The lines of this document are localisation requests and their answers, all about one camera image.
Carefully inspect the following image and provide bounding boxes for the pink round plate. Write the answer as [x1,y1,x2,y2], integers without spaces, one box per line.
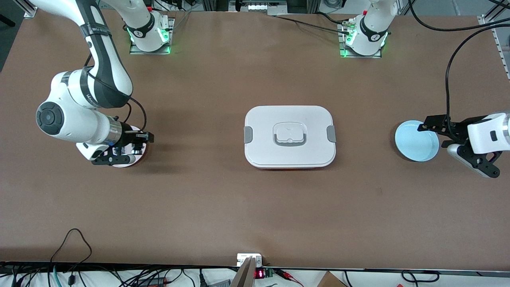
[110,126,147,168]

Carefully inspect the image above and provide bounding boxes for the light blue round plate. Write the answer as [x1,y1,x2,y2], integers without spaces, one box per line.
[394,120,439,162]

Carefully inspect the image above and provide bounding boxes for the black power adapter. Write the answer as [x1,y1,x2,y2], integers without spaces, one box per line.
[137,277,170,287]

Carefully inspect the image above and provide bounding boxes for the black equipment white panel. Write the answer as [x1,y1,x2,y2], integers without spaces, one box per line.
[229,0,288,16]

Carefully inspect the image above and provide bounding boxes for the brown cardboard box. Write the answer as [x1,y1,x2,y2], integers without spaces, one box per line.
[317,271,348,287]

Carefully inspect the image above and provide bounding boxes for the red black test leads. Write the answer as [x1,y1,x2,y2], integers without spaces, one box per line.
[275,269,305,287]

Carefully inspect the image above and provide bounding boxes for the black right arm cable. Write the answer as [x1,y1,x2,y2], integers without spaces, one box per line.
[84,54,147,134]

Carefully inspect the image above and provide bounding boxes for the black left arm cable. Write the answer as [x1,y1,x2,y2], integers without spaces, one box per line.
[407,0,510,140]

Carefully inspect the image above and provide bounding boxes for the black looped thin cable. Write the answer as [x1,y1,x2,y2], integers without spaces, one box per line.
[50,228,93,279]

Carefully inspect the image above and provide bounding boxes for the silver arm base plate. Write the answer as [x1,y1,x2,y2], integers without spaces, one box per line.
[338,22,383,59]
[129,17,175,55]

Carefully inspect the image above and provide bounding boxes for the aluminium extrusion frame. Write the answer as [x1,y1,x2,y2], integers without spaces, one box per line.
[477,0,510,82]
[14,0,38,19]

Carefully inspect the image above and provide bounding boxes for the white lunch box grey handle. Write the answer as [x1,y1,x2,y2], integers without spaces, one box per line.
[244,105,336,170]

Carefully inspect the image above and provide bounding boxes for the black coiled cable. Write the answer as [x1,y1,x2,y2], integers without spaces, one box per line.
[400,270,441,284]

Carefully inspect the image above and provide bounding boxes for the small silver mounting bracket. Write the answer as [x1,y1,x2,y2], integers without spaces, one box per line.
[237,254,263,267]

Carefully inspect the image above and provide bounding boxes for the black cable to arm base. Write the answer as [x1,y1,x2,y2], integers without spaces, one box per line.
[275,15,353,35]

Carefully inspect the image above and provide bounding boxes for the brown grey camera post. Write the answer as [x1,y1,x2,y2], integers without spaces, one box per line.
[230,257,258,287]

